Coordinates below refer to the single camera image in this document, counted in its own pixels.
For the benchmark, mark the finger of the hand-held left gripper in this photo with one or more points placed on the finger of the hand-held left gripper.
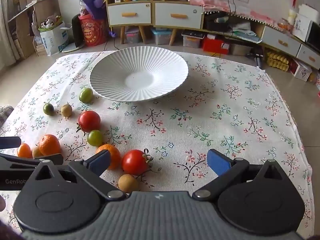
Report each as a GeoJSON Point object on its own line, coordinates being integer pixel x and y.
{"type": "Point", "coordinates": [22, 162]}
{"type": "Point", "coordinates": [10, 143]}

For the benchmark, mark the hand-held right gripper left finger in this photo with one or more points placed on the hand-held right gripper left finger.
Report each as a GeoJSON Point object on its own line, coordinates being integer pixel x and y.
{"type": "Point", "coordinates": [98, 162]}

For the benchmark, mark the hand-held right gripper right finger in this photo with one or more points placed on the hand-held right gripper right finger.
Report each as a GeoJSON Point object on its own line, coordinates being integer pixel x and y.
{"type": "Point", "coordinates": [218, 162]}

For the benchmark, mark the small orange cherry tomato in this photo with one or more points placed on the small orange cherry tomato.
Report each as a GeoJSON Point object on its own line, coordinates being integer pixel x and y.
{"type": "Point", "coordinates": [24, 151]}

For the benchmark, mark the small yellow-brown longan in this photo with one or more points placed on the small yellow-brown longan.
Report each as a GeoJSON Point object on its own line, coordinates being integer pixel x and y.
{"type": "Point", "coordinates": [36, 152]}

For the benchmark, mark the orange mandarin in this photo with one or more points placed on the orange mandarin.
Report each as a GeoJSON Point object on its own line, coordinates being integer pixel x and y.
{"type": "Point", "coordinates": [115, 156]}
{"type": "Point", "coordinates": [49, 144]}

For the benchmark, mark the brown longan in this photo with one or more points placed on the brown longan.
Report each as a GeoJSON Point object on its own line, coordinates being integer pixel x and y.
{"type": "Point", "coordinates": [128, 183]}
{"type": "Point", "coordinates": [66, 110]}

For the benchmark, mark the small red tomato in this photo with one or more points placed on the small red tomato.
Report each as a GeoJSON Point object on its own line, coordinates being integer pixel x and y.
{"type": "Point", "coordinates": [135, 162]}

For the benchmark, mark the large red tomato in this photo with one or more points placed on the large red tomato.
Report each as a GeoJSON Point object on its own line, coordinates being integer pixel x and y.
{"type": "Point", "coordinates": [89, 121]}

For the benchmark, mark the olive green cherry tomato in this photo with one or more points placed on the olive green cherry tomato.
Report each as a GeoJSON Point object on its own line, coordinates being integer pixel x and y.
{"type": "Point", "coordinates": [48, 109]}

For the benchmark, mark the light green jujube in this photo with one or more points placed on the light green jujube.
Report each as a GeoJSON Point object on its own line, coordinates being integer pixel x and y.
{"type": "Point", "coordinates": [86, 95]}

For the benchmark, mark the white ribbed plate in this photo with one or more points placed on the white ribbed plate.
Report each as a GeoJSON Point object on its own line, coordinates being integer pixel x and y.
{"type": "Point", "coordinates": [140, 80]}

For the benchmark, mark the person's left hand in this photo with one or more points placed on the person's left hand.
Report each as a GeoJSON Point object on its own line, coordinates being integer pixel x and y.
{"type": "Point", "coordinates": [2, 204]}

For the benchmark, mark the grey quilted cushion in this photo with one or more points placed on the grey quilted cushion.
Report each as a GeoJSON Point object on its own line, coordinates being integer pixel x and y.
{"type": "Point", "coordinates": [5, 115]}

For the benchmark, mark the floral tablecloth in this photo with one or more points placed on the floral tablecloth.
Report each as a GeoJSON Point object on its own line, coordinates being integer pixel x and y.
{"type": "Point", "coordinates": [200, 120]}

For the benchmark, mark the white paper bag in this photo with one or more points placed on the white paper bag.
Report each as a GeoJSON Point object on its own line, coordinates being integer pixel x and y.
{"type": "Point", "coordinates": [53, 41]}

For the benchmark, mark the red box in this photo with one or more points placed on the red box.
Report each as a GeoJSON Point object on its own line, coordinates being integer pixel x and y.
{"type": "Point", "coordinates": [212, 46]}

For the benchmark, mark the yellow egg carton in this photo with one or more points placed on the yellow egg carton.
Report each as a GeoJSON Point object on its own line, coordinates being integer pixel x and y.
{"type": "Point", "coordinates": [276, 61]}

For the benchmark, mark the white patterned box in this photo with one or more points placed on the white patterned box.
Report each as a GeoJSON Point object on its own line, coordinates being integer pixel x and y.
{"type": "Point", "coordinates": [301, 71]}

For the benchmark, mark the small plush toys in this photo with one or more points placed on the small plush toys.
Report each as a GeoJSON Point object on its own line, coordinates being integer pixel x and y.
{"type": "Point", "coordinates": [50, 21]}

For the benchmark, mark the black panel on white base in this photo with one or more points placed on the black panel on white base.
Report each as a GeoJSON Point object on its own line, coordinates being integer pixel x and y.
{"type": "Point", "coordinates": [76, 32]}

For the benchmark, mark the red snack bucket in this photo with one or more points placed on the red snack bucket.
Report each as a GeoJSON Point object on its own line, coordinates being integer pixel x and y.
{"type": "Point", "coordinates": [91, 32]}

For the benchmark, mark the white papers pile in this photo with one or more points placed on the white papers pile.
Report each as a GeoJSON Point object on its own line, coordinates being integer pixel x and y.
{"type": "Point", "coordinates": [243, 33]}

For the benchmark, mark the low wooden sideboard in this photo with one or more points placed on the low wooden sideboard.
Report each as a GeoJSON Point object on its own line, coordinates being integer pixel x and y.
{"type": "Point", "coordinates": [261, 33]}

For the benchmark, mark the white sideboard drawer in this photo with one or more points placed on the white sideboard drawer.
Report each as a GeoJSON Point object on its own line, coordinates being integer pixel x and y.
{"type": "Point", "coordinates": [272, 36]}
{"type": "Point", "coordinates": [306, 52]}

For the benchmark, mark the clear storage box blue lid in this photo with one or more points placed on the clear storage box blue lid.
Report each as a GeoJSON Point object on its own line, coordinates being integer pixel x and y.
{"type": "Point", "coordinates": [161, 37]}

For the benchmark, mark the wooden bookshelf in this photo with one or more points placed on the wooden bookshelf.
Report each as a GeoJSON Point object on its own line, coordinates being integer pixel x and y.
{"type": "Point", "coordinates": [45, 7]}

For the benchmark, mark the white cabinet drawer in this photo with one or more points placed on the white cabinet drawer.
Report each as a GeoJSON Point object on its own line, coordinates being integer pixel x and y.
{"type": "Point", "coordinates": [165, 11]}
{"type": "Point", "coordinates": [117, 12]}

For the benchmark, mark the glass jar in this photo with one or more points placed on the glass jar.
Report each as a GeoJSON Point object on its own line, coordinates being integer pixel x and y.
{"type": "Point", "coordinates": [285, 25]}

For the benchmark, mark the drawing sheet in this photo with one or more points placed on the drawing sheet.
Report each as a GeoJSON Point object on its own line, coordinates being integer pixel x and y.
{"type": "Point", "coordinates": [301, 26]}

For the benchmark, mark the microwave oven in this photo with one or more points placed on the microwave oven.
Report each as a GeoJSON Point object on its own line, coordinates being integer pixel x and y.
{"type": "Point", "coordinates": [313, 33]}

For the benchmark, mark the purple plush toy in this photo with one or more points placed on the purple plush toy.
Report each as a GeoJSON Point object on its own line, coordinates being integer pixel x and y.
{"type": "Point", "coordinates": [93, 2]}

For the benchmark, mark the pink fringed cloth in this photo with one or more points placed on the pink fringed cloth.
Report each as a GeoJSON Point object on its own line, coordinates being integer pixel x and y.
{"type": "Point", "coordinates": [207, 1]}

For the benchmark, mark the wooden shelf cabinet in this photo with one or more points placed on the wooden shelf cabinet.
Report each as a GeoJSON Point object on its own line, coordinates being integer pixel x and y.
{"type": "Point", "coordinates": [153, 5]}

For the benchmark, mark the white appliance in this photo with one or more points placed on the white appliance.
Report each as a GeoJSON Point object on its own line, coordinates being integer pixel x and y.
{"type": "Point", "coordinates": [308, 11]}

